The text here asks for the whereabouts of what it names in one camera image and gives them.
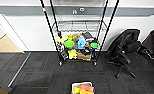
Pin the pale basket with dark spots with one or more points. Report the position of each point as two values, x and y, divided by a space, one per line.
74 85

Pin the blue toy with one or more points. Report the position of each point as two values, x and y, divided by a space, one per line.
81 42

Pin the yellow toy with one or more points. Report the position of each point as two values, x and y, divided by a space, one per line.
72 54

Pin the large green bowl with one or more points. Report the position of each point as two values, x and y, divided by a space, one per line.
69 44

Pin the brown cardboard box with print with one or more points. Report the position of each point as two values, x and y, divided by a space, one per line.
84 56

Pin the black flat box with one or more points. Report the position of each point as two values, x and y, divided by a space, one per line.
88 35

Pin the small green bowl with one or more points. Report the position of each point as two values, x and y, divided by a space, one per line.
94 45

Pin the pale yellow bag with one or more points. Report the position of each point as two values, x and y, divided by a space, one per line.
59 39

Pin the yellow block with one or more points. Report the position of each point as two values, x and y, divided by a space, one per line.
75 90

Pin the orange soft item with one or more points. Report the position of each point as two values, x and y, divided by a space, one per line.
83 91

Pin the black office chair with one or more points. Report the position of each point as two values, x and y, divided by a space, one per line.
124 50

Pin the wall socket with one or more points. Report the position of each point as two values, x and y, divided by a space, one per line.
74 11
82 9

